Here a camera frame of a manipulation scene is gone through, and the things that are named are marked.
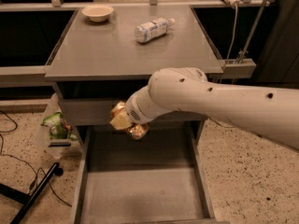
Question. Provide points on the grey drawer cabinet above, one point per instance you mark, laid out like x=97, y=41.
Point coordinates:
x=158, y=179

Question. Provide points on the slanted metal rod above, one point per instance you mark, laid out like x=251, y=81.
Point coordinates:
x=241, y=66

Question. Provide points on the black metal stand leg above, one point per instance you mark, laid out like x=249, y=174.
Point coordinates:
x=27, y=200

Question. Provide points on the grey metal rail frame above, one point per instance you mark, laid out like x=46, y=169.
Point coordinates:
x=23, y=72

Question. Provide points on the dark cabinet at right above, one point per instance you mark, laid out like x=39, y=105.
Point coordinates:
x=278, y=64

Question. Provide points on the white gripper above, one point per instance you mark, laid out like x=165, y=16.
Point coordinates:
x=135, y=110

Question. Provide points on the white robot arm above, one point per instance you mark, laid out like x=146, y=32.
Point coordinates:
x=272, y=113

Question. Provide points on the clear plastic bin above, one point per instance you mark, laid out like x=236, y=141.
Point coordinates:
x=57, y=148

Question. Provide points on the white ceramic bowl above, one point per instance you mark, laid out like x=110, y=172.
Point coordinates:
x=99, y=13

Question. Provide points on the crushed orange soda can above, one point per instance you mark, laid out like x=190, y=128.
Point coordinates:
x=136, y=131

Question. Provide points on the open grey middle drawer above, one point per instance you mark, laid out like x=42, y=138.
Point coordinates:
x=156, y=180

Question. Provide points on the green snack bag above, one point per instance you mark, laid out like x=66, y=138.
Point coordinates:
x=58, y=127

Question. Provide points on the clear plastic water bottle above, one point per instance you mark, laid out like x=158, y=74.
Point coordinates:
x=147, y=31

